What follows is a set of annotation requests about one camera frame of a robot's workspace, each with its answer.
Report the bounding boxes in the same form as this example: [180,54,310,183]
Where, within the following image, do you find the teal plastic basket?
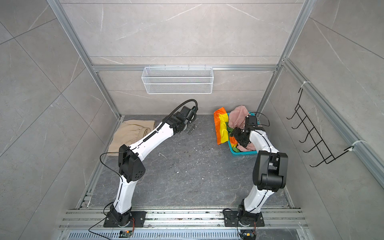
[226,106,257,156]

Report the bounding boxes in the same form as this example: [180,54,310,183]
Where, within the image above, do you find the rainbow striped shorts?
[214,107,238,148]

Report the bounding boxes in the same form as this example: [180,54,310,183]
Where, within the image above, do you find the beige shorts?
[108,120,156,156]

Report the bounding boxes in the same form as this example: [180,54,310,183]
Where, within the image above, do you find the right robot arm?
[233,127,289,227]

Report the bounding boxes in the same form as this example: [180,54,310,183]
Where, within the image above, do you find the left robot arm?
[108,110,197,227]

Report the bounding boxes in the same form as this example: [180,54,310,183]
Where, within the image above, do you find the pink shorts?
[227,106,256,153]

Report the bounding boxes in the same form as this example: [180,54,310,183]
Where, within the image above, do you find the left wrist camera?
[181,106,198,122]

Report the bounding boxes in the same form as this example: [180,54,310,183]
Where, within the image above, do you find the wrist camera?
[181,106,198,122]
[244,115,258,131]

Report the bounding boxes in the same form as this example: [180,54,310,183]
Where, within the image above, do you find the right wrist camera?
[244,115,258,131]

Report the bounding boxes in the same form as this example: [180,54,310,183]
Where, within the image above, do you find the white wire wall basket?
[142,67,214,95]

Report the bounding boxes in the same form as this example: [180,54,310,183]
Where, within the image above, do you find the black wire hook rack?
[286,88,355,168]

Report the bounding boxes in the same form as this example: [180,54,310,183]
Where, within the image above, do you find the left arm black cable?
[98,98,199,211]

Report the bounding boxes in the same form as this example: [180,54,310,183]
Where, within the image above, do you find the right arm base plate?
[222,209,265,227]

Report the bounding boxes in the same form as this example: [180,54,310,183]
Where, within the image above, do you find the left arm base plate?
[103,211,147,228]

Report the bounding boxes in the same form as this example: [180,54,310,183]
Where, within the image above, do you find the aluminium frame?
[46,0,384,211]

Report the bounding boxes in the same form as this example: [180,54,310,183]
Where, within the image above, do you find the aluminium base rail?
[59,207,313,240]

